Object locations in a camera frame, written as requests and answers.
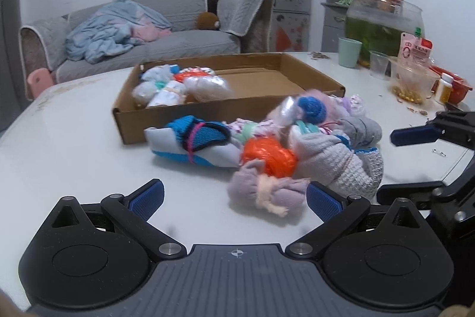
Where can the white bundle teal tie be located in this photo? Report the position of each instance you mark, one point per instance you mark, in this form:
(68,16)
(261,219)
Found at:
(301,128)

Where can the pink plastic child chair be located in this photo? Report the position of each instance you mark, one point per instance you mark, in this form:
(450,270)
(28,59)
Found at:
(38,81)

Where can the grey sofa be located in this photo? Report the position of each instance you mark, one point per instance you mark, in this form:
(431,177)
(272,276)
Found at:
(42,43)

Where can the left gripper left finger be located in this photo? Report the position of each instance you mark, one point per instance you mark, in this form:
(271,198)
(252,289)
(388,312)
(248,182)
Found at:
(130,215)

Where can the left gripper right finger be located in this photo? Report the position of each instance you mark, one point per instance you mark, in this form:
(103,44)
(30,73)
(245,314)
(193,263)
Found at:
(340,215)

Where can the light blue blanket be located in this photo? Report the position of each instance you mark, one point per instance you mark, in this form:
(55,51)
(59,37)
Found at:
(115,29)

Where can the glass fish tank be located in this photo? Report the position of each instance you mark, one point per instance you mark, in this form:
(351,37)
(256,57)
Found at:
(378,25)

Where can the orange plastic bundle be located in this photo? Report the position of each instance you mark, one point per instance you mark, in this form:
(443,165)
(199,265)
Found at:
(279,161)
(187,72)

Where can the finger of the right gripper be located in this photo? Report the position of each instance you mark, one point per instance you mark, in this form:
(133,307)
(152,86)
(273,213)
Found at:
(422,195)
(415,135)

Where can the blue knit pink fluffy bundle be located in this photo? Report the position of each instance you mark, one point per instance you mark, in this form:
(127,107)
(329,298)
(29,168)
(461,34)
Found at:
(316,108)

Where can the green plastic cup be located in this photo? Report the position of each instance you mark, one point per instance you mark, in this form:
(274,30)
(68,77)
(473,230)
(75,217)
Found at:
(348,52)

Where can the clear plastic cup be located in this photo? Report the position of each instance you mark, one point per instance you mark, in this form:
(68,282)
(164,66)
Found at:
(378,64)

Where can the blue black sock bundle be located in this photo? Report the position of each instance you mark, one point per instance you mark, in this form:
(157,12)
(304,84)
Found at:
(192,140)

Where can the red white snack packet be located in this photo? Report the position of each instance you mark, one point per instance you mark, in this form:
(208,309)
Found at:
(414,49)

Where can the lilac sock bundle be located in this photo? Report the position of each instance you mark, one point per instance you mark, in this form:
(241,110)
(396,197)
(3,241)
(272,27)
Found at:
(251,187)

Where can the brown plush toy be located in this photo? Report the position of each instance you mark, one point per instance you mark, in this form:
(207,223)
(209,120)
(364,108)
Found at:
(207,21)

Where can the white medicine bottle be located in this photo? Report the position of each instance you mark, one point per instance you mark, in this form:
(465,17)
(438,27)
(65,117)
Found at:
(444,88)

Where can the grey armrest cover cloth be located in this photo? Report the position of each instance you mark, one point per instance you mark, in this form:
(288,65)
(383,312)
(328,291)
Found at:
(237,16)

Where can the white purple pattern sock bundle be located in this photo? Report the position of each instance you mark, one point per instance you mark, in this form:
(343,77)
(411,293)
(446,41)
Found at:
(243,130)

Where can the clear bowl of nuts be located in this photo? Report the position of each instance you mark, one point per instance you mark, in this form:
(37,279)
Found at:
(412,83)

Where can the clear plastic wrapped bundle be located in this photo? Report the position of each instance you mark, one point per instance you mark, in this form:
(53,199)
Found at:
(208,88)

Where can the brown cardboard box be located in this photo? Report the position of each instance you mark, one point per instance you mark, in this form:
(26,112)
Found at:
(258,82)

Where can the grey white knit sock bundle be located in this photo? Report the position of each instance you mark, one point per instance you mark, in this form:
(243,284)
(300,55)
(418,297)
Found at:
(329,160)

